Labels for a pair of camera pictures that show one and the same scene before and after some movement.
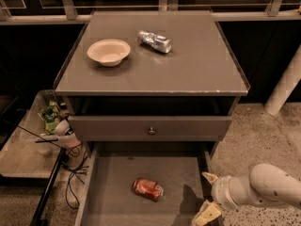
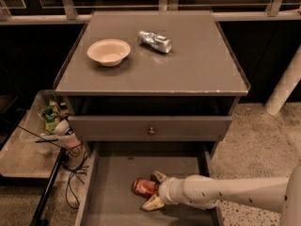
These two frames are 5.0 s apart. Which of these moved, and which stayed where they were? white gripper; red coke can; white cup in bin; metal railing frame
Moved: white gripper
Stayed: metal railing frame; white cup in bin; red coke can
